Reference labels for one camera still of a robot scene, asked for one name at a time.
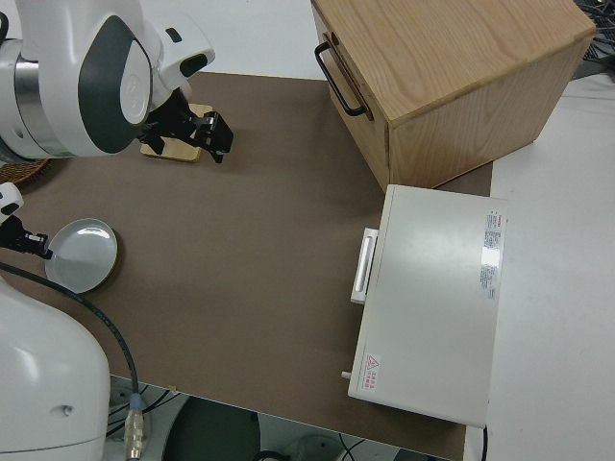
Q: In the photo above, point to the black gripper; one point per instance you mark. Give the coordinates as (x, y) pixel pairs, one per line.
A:
(12, 235)
(170, 117)

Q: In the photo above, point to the gray round plate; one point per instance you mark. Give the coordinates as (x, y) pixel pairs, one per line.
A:
(81, 257)

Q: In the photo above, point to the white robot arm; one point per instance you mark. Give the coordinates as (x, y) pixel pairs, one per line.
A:
(43, 374)
(57, 72)

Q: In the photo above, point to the small square wooden board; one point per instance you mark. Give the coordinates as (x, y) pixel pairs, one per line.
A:
(180, 151)

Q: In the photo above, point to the brown wicker basket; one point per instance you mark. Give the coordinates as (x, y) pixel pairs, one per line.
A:
(19, 170)

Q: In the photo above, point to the brown table mat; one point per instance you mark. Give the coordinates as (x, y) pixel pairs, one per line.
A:
(230, 249)

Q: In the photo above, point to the light wooden drawer box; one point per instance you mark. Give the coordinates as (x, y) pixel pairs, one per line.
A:
(447, 72)

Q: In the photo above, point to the black round floor base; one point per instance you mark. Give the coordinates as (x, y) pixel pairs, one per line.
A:
(216, 432)

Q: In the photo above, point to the white toaster oven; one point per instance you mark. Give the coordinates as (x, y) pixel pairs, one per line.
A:
(432, 302)

